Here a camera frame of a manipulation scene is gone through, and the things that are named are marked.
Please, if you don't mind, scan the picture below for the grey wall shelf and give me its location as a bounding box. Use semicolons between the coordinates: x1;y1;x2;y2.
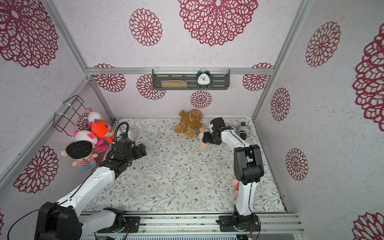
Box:
152;69;230;90

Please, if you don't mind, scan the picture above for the pink red dotted plush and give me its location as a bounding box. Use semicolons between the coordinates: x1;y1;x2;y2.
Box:
232;179;240;198

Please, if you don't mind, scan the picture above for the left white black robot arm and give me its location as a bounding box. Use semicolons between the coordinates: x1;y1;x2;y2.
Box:
35;132;147;240

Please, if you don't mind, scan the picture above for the beige pouch on shelf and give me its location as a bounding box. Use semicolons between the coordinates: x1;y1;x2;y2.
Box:
161;80;189;88

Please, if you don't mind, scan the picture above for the pink power strip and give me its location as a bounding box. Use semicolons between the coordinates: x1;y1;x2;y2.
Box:
198;127;208;147

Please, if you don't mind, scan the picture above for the black power strip white cord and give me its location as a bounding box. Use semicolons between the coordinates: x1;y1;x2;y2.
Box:
238;121;252;141

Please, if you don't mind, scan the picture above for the orange fox plush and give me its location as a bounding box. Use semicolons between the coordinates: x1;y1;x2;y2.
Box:
89;119;115;145

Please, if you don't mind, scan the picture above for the black wire basket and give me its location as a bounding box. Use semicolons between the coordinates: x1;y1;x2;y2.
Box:
53;95;90;137

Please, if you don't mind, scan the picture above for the teal alarm clock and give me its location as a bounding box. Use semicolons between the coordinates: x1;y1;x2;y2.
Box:
197;71;212;88

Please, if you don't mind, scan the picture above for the brown teddy bear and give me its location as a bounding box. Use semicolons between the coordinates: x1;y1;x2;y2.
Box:
174;109;204;139

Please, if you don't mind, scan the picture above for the white round alarm clock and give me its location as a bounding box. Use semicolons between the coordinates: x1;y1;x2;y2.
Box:
117;126;136;142

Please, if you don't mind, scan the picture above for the pink striped pig plush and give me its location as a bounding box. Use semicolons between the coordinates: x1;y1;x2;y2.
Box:
71;109;109;172

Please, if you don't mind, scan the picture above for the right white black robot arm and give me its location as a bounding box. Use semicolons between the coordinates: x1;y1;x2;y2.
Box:
203;118;265;230

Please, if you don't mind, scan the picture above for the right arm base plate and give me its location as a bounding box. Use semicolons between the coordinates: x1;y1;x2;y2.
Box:
216;214;261;232

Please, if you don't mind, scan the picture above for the black-haired doll plush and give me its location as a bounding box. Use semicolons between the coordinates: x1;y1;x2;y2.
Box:
61;141;94;167

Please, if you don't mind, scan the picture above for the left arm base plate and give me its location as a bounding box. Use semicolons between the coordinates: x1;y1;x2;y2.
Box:
97;216;141;234

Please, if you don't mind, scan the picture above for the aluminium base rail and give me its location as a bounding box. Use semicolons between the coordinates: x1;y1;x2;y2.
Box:
52;212;305;236

